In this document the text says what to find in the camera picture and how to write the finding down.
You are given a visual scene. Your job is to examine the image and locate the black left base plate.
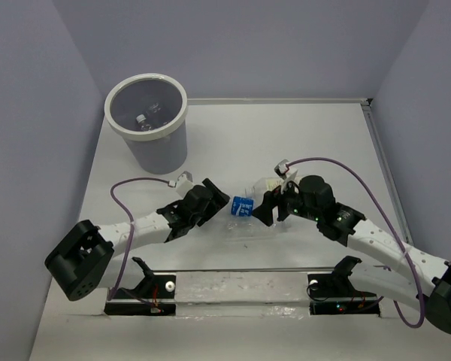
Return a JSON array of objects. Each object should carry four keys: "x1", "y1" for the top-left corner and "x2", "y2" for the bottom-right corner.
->
[{"x1": 104, "y1": 272, "x2": 177, "y2": 317}]

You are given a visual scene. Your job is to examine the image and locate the white round plastic bin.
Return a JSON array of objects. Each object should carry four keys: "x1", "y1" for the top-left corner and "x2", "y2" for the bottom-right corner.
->
[{"x1": 104, "y1": 73, "x2": 188, "y2": 174}]

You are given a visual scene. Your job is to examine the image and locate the clear crushed bottle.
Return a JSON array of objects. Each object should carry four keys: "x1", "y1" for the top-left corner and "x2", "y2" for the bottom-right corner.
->
[{"x1": 224, "y1": 217, "x2": 283, "y2": 240}]

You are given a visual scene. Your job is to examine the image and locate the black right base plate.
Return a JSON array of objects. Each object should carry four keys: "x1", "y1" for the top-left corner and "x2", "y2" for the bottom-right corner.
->
[{"x1": 306, "y1": 273, "x2": 380, "y2": 316}]

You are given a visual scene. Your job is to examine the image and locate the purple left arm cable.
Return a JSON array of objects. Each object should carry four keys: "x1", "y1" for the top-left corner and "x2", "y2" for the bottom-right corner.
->
[{"x1": 107, "y1": 177, "x2": 172, "y2": 302}]

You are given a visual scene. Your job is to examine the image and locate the blue label bottle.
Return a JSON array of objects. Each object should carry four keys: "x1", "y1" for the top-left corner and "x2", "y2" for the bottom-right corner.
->
[
  {"x1": 147, "y1": 102, "x2": 173, "y2": 129},
  {"x1": 230, "y1": 196, "x2": 261, "y2": 217}
]

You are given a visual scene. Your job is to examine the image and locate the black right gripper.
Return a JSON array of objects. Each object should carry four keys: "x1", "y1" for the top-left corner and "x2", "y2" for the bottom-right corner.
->
[{"x1": 250, "y1": 176, "x2": 320, "y2": 226}]

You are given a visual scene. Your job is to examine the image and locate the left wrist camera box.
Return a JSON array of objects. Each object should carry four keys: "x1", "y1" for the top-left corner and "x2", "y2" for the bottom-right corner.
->
[{"x1": 168, "y1": 171, "x2": 195, "y2": 198}]

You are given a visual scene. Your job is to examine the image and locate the clear unlabelled bottle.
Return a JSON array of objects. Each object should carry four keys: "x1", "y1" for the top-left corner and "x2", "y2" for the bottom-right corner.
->
[{"x1": 136, "y1": 114, "x2": 155, "y2": 132}]

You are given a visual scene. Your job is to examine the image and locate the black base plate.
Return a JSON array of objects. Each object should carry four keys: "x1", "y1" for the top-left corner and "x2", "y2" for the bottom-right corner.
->
[
  {"x1": 306, "y1": 273, "x2": 380, "y2": 316},
  {"x1": 104, "y1": 272, "x2": 177, "y2": 317}
]

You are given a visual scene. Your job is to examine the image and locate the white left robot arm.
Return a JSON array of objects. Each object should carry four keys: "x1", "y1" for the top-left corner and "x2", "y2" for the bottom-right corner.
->
[{"x1": 44, "y1": 174, "x2": 230, "y2": 302}]

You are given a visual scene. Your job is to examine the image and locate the clear bottle cream label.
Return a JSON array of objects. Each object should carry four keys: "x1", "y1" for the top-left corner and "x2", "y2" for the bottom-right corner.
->
[{"x1": 244, "y1": 177, "x2": 283, "y2": 202}]

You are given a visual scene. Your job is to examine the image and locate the blue label bottle front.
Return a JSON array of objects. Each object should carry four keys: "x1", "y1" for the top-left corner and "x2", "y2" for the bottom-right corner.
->
[{"x1": 147, "y1": 102, "x2": 173, "y2": 129}]

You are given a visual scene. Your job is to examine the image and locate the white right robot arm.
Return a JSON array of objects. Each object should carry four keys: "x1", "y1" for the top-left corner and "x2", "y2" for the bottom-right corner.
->
[{"x1": 252, "y1": 175, "x2": 451, "y2": 335}]

